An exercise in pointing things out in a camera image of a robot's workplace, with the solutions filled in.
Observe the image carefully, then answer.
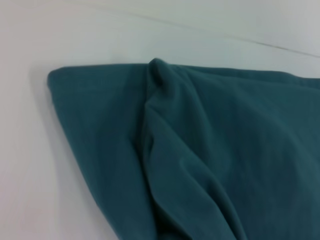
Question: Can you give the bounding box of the teal blue shirt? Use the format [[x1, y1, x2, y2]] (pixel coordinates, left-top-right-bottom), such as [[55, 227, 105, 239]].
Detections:
[[46, 57, 320, 240]]

